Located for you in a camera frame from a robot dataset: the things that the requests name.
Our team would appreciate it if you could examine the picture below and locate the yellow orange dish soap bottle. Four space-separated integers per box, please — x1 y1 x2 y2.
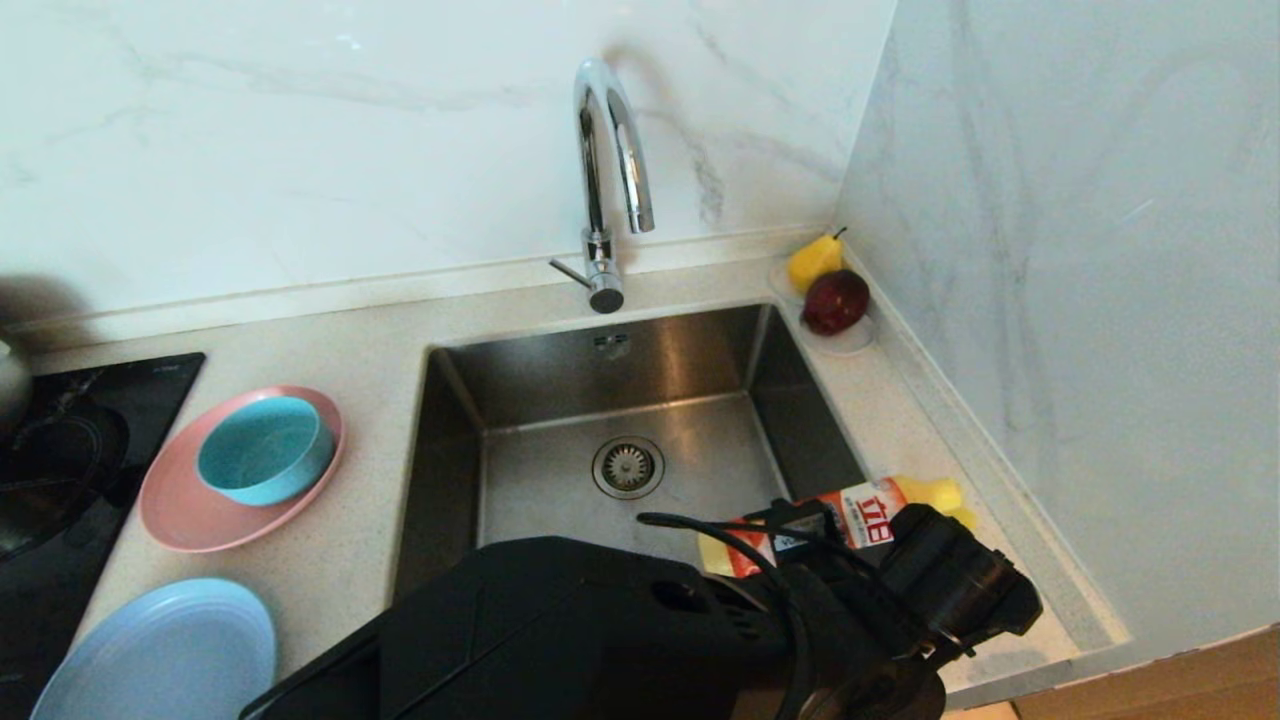
697 475 976 579

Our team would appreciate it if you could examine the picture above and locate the small white dish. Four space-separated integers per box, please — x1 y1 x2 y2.
768 258 876 358

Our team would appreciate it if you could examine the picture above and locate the yellow pear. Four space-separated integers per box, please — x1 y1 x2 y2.
787 227 847 296

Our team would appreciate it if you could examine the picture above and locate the metal sink drain strainer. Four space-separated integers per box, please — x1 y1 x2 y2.
592 435 666 501

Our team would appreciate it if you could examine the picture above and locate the dark red apple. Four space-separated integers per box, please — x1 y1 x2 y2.
802 270 870 337

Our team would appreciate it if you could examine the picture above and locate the silver kettle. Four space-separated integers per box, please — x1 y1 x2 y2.
0 340 33 441

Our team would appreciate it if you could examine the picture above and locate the teal bowl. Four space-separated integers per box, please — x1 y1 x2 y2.
196 396 336 507

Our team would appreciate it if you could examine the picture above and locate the light blue plate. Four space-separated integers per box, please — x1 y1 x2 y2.
30 577 278 720

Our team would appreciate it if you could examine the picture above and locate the chrome gooseneck faucet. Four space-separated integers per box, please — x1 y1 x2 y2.
548 58 658 315

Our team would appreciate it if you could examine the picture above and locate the pink plate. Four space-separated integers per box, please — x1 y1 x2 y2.
138 385 347 553

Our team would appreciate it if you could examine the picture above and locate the stainless steel sink basin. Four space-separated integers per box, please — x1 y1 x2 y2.
395 303 871 591

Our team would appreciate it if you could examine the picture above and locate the black glass cooktop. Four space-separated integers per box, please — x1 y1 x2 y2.
0 352 207 720

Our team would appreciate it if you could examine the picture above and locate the light wooden cabinet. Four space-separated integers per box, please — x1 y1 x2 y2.
1010 624 1280 720

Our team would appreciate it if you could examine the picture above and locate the black frying pan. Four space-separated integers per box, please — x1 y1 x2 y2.
0 400 131 561

